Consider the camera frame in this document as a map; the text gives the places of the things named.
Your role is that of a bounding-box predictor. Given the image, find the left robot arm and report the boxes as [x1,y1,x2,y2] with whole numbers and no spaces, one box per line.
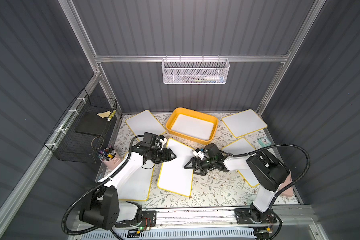
[79,145,177,230]

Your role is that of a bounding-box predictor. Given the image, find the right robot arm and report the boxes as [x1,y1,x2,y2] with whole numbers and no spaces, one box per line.
[184,146,290,224]

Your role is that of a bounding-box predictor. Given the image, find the right whiteboard under arm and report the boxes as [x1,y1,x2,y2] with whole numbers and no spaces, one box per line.
[221,137,260,188]

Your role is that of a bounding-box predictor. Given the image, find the yellow plastic storage box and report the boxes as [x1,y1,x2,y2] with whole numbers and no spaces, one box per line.
[166,108,219,145]

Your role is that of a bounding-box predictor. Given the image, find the floral table mat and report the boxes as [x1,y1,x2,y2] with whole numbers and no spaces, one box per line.
[111,112,302,209]

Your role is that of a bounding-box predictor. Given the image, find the pink pen cup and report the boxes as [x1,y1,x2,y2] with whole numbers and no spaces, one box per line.
[98,146,123,170]

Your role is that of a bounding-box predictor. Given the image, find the small mint green clock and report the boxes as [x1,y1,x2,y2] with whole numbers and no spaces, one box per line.
[258,137,272,148]

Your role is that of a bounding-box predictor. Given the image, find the yellow sticky note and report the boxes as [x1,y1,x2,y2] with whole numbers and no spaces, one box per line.
[97,111,111,118]

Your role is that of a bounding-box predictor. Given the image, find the markers in white basket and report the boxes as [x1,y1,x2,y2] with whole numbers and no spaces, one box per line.
[179,76,226,84]

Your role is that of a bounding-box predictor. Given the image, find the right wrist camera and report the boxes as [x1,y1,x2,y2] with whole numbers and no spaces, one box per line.
[193,143,222,160]

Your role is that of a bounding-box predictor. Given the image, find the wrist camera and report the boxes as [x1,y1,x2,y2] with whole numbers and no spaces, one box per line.
[142,132,167,150]
[193,143,222,160]

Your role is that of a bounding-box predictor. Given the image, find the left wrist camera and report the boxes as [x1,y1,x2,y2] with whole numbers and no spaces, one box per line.
[142,132,167,150]

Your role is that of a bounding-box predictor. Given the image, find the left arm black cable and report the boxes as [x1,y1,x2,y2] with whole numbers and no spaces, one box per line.
[60,134,145,236]

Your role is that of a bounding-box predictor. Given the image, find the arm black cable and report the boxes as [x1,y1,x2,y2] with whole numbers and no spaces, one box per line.
[60,134,145,236]
[227,143,311,209]

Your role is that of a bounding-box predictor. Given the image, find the black wire basket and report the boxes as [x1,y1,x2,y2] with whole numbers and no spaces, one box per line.
[45,91,118,164]

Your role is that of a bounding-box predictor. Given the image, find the white wire mesh basket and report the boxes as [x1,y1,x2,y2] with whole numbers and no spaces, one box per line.
[161,57,230,85]

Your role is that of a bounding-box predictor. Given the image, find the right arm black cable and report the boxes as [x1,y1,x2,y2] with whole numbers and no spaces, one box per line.
[227,143,311,209]

